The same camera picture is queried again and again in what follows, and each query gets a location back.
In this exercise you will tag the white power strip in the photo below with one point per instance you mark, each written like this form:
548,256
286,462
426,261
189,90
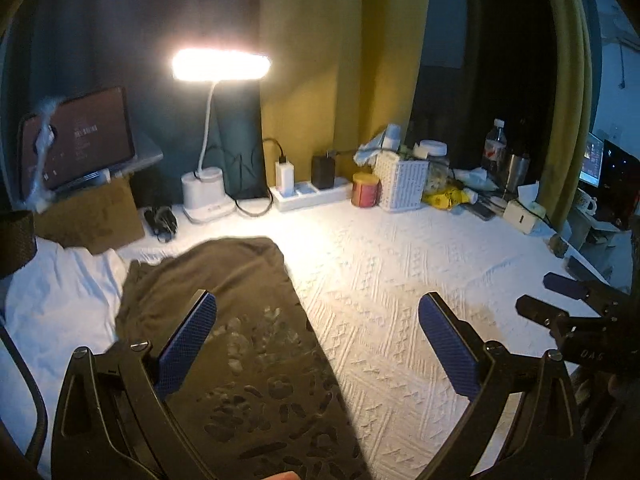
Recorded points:
305,197

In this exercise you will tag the white desk lamp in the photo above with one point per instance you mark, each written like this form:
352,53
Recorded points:
205,195

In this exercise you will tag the white charger plug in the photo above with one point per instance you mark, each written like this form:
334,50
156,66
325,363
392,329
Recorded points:
285,177

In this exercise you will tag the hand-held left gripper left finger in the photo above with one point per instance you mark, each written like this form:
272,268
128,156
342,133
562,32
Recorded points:
187,340

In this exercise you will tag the wet wipes pack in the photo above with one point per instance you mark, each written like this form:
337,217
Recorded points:
472,177

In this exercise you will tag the glass jar white lid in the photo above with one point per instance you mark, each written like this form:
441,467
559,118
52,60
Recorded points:
432,152

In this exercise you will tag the clear plastic wrap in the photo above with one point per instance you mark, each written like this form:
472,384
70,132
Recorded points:
45,160

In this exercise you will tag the dark teal curtain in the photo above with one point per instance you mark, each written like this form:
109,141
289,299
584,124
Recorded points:
125,20

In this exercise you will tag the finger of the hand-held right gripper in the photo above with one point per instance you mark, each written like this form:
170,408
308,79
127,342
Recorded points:
567,286
542,312

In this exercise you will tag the red box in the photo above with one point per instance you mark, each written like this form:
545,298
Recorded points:
85,135

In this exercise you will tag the grey smartphone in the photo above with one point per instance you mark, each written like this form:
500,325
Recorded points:
480,211

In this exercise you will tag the black power adapter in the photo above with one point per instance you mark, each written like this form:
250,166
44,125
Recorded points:
322,172

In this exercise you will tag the pale blue crumpled cloth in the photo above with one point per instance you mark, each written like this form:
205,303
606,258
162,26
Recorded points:
370,152

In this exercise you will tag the red round tin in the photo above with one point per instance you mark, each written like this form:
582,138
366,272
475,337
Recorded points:
366,191

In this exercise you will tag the person's left hand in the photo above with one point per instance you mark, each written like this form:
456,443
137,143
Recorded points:
282,476

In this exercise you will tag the clear water bottle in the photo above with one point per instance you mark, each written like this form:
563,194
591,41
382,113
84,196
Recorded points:
495,150

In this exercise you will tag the yellow snack bag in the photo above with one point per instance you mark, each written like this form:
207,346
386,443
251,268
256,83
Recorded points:
442,199

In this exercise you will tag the yellow white tissue box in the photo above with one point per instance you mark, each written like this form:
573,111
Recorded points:
517,217

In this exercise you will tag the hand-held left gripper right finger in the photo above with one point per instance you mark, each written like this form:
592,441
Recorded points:
450,345

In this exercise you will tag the lit computer monitor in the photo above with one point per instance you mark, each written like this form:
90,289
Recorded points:
592,160

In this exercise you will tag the cardboard box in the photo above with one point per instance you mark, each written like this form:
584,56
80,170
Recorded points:
90,220

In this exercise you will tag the white perforated basket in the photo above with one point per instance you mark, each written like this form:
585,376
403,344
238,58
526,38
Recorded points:
402,185

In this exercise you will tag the yellow curtain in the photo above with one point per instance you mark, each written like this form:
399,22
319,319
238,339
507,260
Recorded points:
350,60
570,85

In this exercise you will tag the steel tumbler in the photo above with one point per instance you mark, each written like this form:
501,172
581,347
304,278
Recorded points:
516,172

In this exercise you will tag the white patterned mug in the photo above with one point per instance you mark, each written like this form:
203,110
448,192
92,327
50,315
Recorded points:
586,206

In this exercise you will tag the blue-capped white bottle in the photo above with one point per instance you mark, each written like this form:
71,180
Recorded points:
391,135

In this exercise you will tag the brown t-shirt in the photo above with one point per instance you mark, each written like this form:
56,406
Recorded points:
240,285

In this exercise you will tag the white cloth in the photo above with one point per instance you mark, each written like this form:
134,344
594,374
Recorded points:
60,300

